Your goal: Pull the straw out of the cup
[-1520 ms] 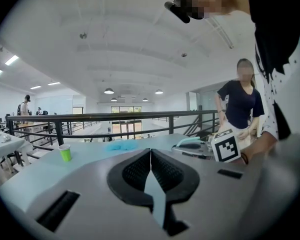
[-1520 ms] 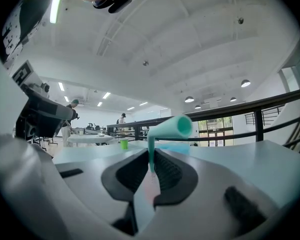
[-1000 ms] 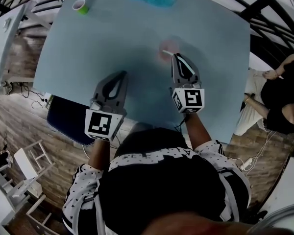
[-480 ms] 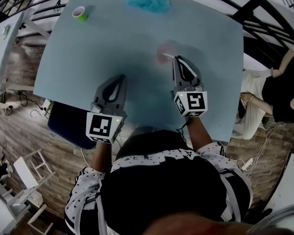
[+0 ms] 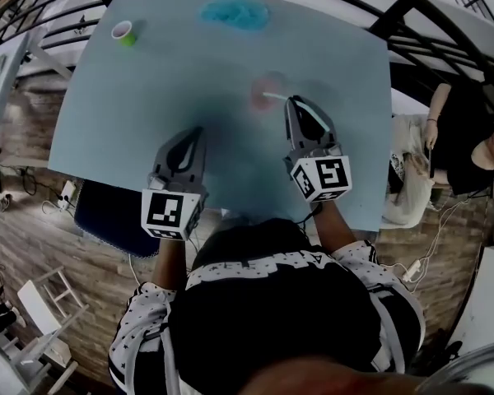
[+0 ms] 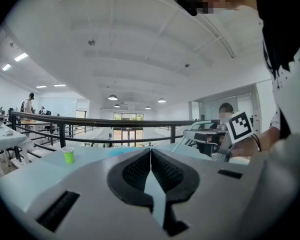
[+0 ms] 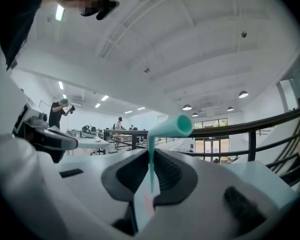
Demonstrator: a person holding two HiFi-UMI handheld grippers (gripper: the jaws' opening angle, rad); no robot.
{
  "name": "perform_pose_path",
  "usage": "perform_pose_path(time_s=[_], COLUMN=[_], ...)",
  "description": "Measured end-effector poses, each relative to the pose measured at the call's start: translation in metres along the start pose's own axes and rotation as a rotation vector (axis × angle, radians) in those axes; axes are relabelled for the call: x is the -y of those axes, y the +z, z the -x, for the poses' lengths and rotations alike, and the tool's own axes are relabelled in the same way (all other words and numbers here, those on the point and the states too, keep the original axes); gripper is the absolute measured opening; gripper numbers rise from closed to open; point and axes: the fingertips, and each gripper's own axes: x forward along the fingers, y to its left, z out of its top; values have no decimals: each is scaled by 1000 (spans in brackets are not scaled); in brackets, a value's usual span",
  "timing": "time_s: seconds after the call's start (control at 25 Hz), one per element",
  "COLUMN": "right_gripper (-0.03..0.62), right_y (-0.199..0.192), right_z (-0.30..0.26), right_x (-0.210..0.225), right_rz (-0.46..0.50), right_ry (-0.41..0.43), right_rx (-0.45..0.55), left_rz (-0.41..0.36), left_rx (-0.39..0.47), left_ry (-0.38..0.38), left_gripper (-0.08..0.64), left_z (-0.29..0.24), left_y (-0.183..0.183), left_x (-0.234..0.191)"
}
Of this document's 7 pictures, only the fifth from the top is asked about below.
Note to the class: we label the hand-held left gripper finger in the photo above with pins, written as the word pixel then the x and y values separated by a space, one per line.
pixel 201 159
pixel 162 156

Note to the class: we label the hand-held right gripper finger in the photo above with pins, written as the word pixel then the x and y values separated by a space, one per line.
pixel 328 128
pixel 290 126

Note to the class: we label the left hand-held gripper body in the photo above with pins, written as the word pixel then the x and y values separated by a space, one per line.
pixel 166 214

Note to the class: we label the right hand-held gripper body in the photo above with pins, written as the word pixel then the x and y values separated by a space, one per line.
pixel 325 177

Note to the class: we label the pink cup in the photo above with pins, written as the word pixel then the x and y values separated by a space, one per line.
pixel 260 101

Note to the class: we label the person's right forearm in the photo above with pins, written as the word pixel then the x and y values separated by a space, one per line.
pixel 333 229

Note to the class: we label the person's left forearm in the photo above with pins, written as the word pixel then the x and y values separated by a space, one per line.
pixel 169 261

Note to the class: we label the green paper cup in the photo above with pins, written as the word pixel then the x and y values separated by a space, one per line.
pixel 123 33

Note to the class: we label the dark blue chair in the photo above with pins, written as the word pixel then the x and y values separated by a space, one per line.
pixel 111 220

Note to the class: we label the light blue table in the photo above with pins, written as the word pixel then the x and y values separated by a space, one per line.
pixel 169 89

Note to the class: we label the white power strip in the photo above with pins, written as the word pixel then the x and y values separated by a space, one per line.
pixel 68 193

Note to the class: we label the dark phone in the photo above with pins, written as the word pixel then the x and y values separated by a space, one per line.
pixel 430 163

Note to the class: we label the blue crumpled cloth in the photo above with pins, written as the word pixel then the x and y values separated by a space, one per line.
pixel 234 12

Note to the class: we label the white plug adapter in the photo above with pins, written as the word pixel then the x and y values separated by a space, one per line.
pixel 412 270

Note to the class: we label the black metal railing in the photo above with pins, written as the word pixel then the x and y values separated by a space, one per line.
pixel 428 19

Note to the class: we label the person's black white shirt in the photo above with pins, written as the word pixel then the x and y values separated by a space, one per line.
pixel 271 323

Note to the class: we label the white stool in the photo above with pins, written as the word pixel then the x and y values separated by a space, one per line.
pixel 45 311

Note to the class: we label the white panel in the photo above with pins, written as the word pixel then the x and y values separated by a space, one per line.
pixel 490 294

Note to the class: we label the grey head mount rim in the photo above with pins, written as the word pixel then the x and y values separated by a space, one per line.
pixel 473 360

